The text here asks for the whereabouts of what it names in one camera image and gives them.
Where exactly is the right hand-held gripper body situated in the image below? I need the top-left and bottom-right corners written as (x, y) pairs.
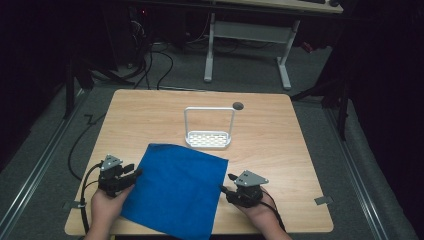
top-left (226, 169), bottom-right (270, 209)

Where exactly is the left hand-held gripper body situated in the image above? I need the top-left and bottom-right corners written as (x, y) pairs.
top-left (97, 154), bottom-right (135, 198)

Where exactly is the blue cloth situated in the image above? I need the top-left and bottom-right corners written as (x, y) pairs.
top-left (120, 143), bottom-right (230, 240)

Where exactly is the person's right hand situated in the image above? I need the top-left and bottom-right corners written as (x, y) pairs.
top-left (233, 187), bottom-right (280, 232)

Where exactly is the person's left hand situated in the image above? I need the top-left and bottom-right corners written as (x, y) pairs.
top-left (90, 184), bottom-right (135, 233)

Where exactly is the black metal stand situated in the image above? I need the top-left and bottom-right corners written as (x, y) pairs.
top-left (290, 71), bottom-right (351, 142)
top-left (62, 56), bottom-right (136, 120)

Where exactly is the dark computer tower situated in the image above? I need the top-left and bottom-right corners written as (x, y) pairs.
top-left (128, 5), bottom-right (153, 68)

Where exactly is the white-framed wooden desk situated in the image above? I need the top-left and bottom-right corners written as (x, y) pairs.
top-left (203, 0), bottom-right (344, 91)

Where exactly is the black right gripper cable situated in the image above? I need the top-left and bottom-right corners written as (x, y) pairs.
top-left (262, 190), bottom-right (287, 233)

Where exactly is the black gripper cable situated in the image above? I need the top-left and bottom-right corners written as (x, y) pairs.
top-left (79, 162), bottom-right (103, 234)
top-left (262, 190), bottom-right (287, 233)

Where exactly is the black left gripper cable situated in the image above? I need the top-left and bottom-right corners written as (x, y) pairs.
top-left (79, 162), bottom-right (103, 234)

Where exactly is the white rack with handle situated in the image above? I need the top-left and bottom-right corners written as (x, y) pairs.
top-left (183, 106), bottom-right (236, 150)

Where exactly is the black floor cable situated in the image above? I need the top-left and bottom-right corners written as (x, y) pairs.
top-left (67, 113), bottom-right (108, 182)

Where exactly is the grey metal table bracket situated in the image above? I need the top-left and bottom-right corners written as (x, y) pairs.
top-left (62, 200), bottom-right (88, 211)
top-left (313, 195), bottom-right (335, 206)

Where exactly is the grey metal floor rail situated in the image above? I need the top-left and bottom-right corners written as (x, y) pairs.
top-left (324, 108), bottom-right (392, 240)
top-left (0, 88), bottom-right (92, 239)

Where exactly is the bundle of black cables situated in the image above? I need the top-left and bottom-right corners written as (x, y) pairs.
top-left (128, 19), bottom-right (175, 91)

